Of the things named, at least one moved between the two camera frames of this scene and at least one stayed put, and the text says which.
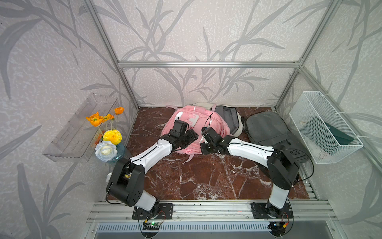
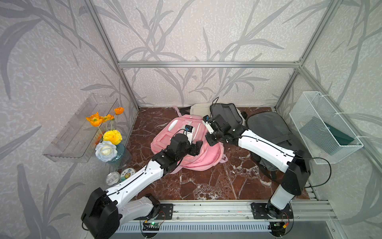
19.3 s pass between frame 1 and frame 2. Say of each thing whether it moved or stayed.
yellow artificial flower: stayed
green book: stayed
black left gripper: moved
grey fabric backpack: stayed
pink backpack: moved
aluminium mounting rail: stayed
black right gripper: moved
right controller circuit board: stayed
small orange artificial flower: stayed
